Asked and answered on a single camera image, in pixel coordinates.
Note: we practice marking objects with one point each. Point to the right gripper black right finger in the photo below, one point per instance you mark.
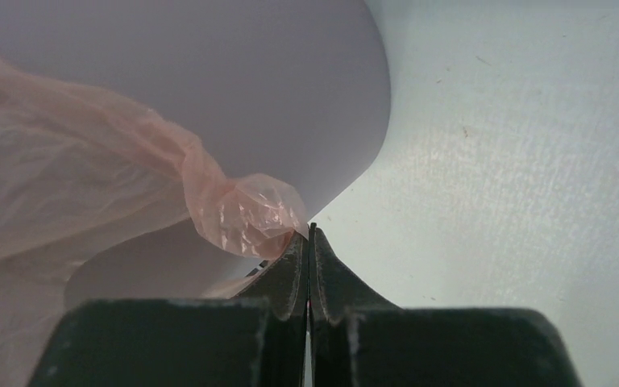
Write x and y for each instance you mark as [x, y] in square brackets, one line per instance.
[360, 338]

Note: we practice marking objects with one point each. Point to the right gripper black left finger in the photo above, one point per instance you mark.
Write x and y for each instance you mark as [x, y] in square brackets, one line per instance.
[256, 338]

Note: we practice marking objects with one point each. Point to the grey trash bin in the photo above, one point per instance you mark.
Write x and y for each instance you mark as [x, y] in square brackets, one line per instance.
[295, 89]

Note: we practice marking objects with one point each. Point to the pink plastic trash bag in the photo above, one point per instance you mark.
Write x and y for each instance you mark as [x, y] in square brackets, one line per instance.
[82, 169]

